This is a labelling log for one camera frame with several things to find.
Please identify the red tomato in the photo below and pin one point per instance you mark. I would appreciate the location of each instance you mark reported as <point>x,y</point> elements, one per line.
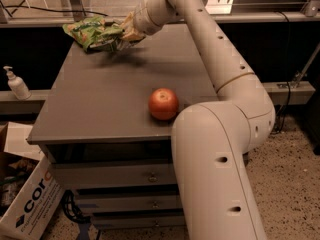
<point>163,104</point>

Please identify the white pump bottle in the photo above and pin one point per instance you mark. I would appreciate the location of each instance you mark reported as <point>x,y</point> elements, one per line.
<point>17,84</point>

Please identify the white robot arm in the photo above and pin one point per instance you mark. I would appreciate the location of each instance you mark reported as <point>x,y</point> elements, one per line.
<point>209,139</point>

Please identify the white cardboard box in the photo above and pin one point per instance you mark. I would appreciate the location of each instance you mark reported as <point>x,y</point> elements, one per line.
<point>29,192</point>

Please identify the grey drawer cabinet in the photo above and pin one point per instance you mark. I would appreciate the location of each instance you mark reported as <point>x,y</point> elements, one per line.
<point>102,142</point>

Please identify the green jalapeno chip bag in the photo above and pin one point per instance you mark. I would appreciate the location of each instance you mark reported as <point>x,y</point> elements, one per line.
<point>108,38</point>

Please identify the green rice chip bag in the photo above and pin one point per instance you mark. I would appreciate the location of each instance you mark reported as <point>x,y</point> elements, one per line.
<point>82,31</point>

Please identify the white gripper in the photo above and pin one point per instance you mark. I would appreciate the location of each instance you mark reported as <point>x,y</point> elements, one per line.
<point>142,22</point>

